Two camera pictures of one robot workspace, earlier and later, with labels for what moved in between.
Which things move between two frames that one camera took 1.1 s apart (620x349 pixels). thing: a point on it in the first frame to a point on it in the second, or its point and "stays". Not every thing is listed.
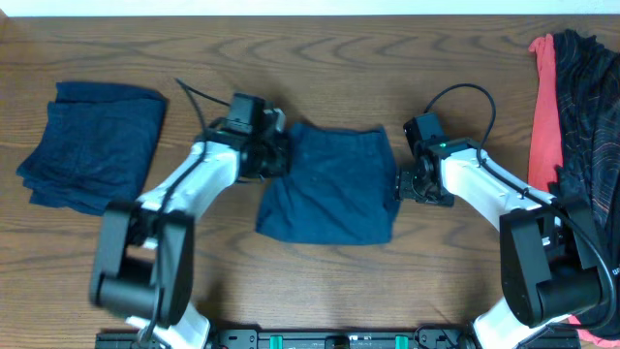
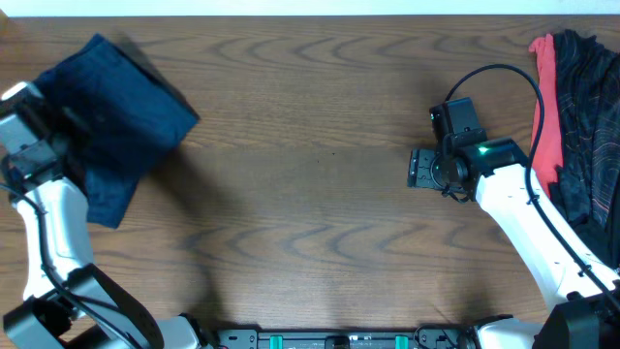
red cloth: (545, 150) stays
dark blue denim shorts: (342, 187) to (116, 112)
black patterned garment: (589, 81) stays
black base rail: (347, 339) stays
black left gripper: (283, 159) to (55, 122)
